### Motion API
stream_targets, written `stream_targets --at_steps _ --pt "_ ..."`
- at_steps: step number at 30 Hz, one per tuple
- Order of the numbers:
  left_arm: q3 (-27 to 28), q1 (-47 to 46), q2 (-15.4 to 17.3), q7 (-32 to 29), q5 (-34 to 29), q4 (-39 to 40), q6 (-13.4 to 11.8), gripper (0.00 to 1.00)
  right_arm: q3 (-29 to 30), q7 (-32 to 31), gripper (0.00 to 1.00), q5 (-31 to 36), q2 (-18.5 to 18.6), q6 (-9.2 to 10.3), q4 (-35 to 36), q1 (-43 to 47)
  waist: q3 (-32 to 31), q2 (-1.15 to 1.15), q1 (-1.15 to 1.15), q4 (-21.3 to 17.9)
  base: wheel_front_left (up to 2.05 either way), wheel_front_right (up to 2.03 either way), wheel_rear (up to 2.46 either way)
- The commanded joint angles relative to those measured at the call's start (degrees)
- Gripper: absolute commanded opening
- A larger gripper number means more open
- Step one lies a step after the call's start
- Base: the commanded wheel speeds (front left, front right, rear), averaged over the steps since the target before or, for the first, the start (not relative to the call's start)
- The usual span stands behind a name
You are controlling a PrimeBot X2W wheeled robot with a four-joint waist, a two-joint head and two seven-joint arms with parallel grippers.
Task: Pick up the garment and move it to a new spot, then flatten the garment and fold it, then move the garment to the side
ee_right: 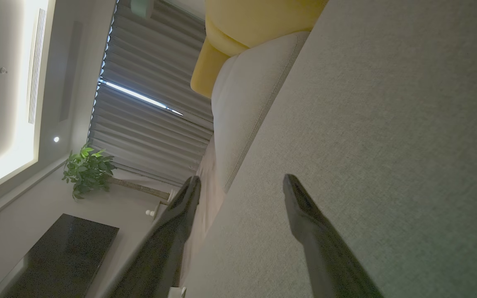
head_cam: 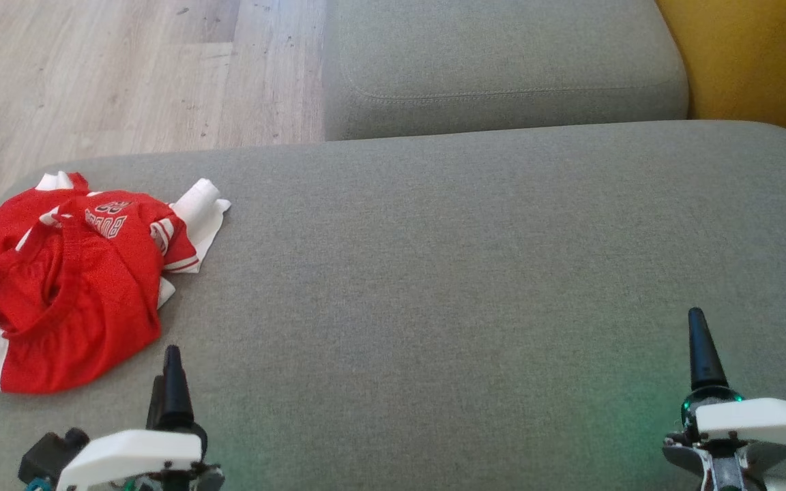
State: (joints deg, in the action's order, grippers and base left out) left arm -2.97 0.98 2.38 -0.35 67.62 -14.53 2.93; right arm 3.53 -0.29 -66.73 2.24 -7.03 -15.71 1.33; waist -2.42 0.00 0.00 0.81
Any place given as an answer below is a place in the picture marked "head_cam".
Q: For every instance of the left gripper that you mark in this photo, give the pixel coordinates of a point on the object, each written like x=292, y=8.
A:
x=134, y=453

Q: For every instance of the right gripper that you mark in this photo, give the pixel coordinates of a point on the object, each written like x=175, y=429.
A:
x=761, y=419

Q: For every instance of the red shorts with white band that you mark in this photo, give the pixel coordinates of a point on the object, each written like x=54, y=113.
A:
x=93, y=334

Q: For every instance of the red shirt with white sleeves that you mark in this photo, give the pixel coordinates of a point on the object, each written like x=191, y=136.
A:
x=130, y=219

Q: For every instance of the large grey sofa seat cushion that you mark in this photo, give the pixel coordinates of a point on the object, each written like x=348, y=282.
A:
x=434, y=273

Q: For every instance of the small grey sofa cushion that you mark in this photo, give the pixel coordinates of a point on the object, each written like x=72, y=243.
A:
x=502, y=54

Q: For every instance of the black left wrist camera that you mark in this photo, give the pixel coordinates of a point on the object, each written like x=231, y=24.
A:
x=52, y=455

